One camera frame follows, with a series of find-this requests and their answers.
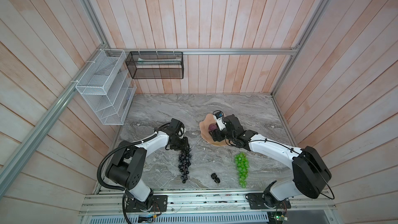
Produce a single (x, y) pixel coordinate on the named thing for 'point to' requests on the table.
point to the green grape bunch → (242, 163)
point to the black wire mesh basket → (156, 65)
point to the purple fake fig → (212, 126)
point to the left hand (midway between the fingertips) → (186, 149)
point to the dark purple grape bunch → (185, 156)
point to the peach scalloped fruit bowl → (204, 128)
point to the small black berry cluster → (214, 176)
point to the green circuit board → (275, 217)
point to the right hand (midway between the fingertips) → (214, 128)
